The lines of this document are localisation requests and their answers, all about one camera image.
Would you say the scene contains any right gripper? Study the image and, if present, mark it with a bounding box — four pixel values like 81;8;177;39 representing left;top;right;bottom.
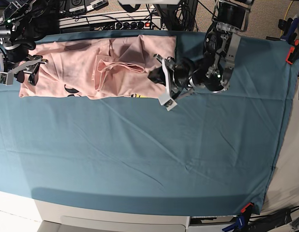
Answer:
0;46;48;85

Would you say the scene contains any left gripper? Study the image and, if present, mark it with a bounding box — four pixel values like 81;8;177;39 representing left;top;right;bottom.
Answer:
148;57;197;99

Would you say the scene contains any pink T-shirt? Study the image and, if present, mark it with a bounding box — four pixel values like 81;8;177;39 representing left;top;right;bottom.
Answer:
19;35;176;100

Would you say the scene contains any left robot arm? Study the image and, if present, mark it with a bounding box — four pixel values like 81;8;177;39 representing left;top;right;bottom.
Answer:
148;0;254;100

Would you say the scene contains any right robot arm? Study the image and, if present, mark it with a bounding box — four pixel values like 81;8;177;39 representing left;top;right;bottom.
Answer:
0;0;59;86

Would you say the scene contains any white power strip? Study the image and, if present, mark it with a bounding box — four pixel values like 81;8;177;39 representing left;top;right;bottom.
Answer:
59;10;164;33

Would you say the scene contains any teal table cloth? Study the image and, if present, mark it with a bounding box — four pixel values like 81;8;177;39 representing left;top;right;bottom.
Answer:
0;37;299;216

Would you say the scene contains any orange black clamp upper right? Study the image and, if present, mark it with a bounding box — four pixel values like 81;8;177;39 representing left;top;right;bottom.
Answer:
285;39;299;65

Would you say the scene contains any blue clamp upper right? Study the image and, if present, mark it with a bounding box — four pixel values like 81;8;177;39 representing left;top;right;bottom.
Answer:
278;17;299;43

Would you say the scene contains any orange blue clamp bottom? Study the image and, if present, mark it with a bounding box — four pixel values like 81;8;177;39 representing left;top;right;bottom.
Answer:
222;203;254;232

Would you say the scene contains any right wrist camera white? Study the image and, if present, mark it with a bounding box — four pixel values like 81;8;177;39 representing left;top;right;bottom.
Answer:
0;52;48;86

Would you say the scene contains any black cable bundle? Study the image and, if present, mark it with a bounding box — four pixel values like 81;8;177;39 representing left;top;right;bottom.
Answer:
154;0;201;32

